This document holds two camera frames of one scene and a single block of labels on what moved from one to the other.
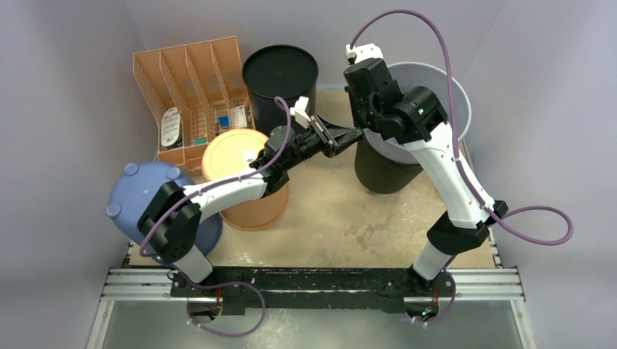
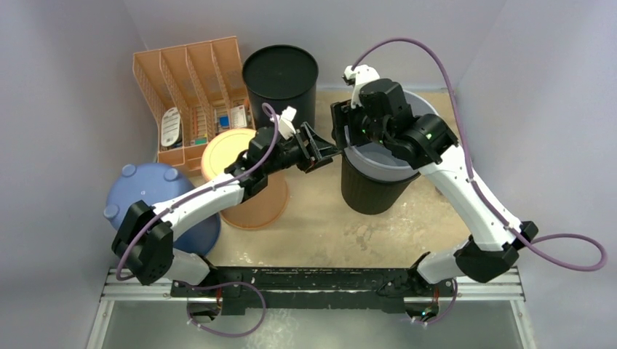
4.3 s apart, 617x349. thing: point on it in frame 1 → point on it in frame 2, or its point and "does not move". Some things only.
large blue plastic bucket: x=132 y=192 does not move
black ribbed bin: x=383 y=174 → x=372 y=197
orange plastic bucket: x=227 y=155 does not move
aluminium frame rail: x=471 y=285 does not move
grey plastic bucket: x=434 y=77 → x=377 y=160
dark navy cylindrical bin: x=279 y=73 does not move
